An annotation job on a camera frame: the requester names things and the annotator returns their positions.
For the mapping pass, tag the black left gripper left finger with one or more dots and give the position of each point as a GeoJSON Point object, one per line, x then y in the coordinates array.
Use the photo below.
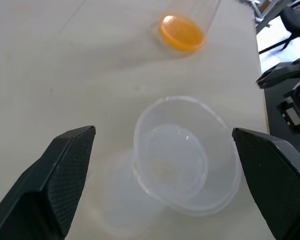
{"type": "Point", "coordinates": [40, 200]}

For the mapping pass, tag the grey metal frame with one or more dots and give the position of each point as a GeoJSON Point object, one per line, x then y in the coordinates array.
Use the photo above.
{"type": "Point", "coordinates": [261, 11]}

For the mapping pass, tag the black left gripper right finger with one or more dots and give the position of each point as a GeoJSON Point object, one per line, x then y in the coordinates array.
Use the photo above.
{"type": "Point", "coordinates": [277, 190]}

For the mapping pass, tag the clear cup with orange liquid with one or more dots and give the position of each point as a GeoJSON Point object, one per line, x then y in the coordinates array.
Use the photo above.
{"type": "Point", "coordinates": [181, 33]}

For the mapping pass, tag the clear plastic container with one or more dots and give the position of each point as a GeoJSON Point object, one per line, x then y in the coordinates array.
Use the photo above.
{"type": "Point", "coordinates": [215, 155]}

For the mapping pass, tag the black office chair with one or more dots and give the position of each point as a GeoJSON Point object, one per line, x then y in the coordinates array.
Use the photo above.
{"type": "Point", "coordinates": [297, 21]}

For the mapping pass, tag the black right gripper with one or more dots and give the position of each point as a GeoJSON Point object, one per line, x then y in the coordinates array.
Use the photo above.
{"type": "Point", "coordinates": [298, 110]}

